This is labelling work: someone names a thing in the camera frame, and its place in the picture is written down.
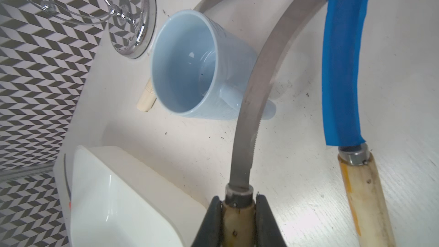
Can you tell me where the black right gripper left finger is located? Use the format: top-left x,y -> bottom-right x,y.
192,196 -> 222,247

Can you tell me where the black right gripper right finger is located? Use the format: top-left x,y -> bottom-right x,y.
256,194 -> 286,247

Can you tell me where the white plastic storage box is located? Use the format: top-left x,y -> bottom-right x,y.
54,145 -> 207,247

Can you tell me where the light blue mug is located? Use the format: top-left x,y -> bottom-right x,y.
151,10 -> 258,120

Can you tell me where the blue blade sickle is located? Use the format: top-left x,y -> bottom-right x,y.
322,0 -> 396,247

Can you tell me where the aluminium corner post left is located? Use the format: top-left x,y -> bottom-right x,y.
1,162 -> 54,183

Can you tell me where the chrome wire stand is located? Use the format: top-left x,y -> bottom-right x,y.
25,0 -> 157,59

